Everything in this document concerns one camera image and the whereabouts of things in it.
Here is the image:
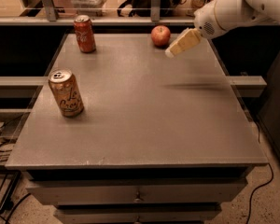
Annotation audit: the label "black cable on right floor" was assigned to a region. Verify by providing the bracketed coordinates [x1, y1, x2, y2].
[245, 121, 274, 224]

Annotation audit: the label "orange LaCroix can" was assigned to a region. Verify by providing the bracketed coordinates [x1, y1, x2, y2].
[49, 69, 84, 118]

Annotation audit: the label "lower drawer with knob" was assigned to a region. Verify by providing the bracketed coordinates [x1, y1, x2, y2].
[54, 203, 221, 224]

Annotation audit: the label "drawer with knob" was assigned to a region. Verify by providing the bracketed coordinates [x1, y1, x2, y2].
[27, 178, 246, 205]
[54, 203, 221, 224]

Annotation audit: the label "black cables on left floor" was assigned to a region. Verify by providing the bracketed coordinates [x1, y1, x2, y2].
[0, 115, 32, 224]

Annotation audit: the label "grey side bench rail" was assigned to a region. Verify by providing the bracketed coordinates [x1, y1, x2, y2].
[0, 77, 48, 121]

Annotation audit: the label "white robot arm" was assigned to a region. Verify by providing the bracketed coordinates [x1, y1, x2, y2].
[165, 0, 280, 58]

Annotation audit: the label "red apple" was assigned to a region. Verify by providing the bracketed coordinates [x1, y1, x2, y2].
[151, 25, 171, 47]

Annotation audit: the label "grey metal railing shelf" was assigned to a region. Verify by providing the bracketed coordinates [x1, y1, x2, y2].
[0, 0, 280, 27]

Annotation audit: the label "red cola can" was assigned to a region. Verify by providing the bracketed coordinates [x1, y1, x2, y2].
[74, 15, 96, 53]

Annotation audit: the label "grey drawer cabinet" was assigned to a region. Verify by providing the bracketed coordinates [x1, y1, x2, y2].
[5, 32, 269, 224]

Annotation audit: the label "black bag behind glass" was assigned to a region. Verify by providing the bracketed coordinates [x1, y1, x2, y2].
[117, 0, 187, 17]

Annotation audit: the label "upper drawer with knob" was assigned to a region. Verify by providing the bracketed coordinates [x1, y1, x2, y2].
[27, 178, 246, 205]

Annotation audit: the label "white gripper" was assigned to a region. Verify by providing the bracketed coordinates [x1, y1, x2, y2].
[165, 0, 259, 58]

